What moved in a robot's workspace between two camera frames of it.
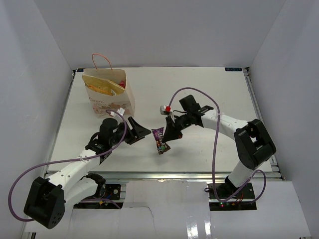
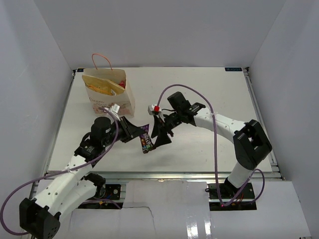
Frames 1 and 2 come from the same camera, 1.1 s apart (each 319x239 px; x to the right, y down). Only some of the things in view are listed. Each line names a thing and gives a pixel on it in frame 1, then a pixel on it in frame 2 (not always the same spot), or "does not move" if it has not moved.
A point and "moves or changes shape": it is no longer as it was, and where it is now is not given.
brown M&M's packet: (161, 146) moves or changes shape
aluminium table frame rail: (173, 176) does not move
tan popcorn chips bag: (102, 85) does not move
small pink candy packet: (122, 83) does not move
